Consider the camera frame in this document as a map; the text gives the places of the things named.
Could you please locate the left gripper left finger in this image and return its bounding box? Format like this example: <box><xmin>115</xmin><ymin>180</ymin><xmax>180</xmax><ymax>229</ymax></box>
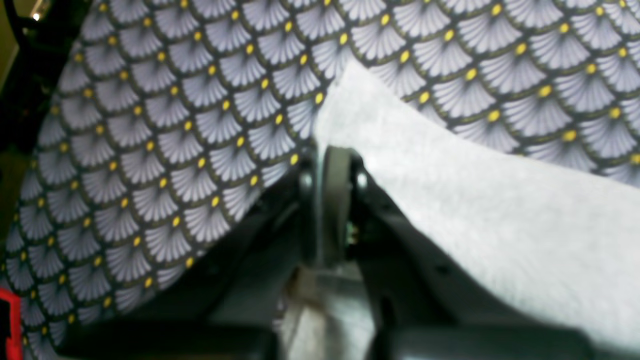
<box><xmin>60</xmin><ymin>152</ymin><xmax>315</xmax><ymax>360</ymax></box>

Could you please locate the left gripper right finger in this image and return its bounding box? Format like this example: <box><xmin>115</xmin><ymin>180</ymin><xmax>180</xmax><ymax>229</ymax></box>
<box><xmin>320</xmin><ymin>146</ymin><xmax>595</xmax><ymax>360</ymax></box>

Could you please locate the light grey T-shirt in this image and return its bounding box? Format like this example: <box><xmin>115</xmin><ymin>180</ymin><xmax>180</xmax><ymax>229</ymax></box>
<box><xmin>313</xmin><ymin>60</ymin><xmax>640</xmax><ymax>360</ymax></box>

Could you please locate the fan-patterned purple tablecloth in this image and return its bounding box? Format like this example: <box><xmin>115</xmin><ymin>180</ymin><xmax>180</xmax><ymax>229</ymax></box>
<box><xmin>1</xmin><ymin>0</ymin><xmax>640</xmax><ymax>360</ymax></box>

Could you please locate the red black table clamp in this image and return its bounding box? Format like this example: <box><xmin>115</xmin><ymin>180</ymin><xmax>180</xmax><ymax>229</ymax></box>
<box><xmin>0</xmin><ymin>288</ymin><xmax>24</xmax><ymax>360</ymax></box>

